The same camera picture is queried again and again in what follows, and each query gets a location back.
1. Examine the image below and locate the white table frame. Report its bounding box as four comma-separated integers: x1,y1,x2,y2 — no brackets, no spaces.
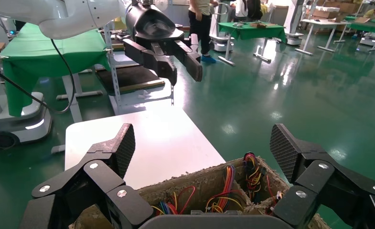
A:
55,72,104,124
219,38,272,67

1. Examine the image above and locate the thin black cable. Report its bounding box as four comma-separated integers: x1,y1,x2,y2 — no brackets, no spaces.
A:
0,38,77,115

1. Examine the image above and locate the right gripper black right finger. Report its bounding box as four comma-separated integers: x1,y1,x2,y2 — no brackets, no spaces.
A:
269,123,375,229

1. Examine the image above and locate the dark rack mat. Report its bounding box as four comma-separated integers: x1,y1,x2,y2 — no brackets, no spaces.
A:
95,64,166,95

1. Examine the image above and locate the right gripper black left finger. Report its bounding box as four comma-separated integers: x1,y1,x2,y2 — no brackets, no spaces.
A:
19,123,155,229

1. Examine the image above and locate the person in yellow shirt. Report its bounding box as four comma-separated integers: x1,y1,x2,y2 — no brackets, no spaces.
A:
363,5,375,20

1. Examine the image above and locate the brown cardboard divider box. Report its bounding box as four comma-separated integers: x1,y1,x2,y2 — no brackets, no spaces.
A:
68,156,332,229

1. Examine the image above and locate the white bare table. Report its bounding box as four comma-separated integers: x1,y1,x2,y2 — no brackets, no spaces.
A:
295,18,351,57

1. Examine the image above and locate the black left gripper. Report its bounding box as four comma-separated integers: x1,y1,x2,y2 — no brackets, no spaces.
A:
123,1,204,86

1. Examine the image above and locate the grey metal rack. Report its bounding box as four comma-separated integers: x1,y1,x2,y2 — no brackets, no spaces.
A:
103,22,175,116

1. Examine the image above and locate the person in black trousers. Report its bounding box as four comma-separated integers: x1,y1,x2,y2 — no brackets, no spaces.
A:
187,0,220,64

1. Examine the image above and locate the white mobile robot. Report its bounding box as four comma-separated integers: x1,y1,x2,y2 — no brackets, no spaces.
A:
283,0,305,46

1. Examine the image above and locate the person in black top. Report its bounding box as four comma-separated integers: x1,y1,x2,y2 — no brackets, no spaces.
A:
244,0,272,22

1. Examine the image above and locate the brown cardboard carton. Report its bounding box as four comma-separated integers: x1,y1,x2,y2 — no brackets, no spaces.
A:
325,0,362,15
312,5,341,20

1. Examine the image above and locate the person in white top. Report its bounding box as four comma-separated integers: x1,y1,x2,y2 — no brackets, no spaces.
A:
233,0,248,20

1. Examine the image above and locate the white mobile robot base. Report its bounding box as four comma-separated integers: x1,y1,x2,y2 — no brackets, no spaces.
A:
0,92,54,151
359,31,375,48
211,0,236,53

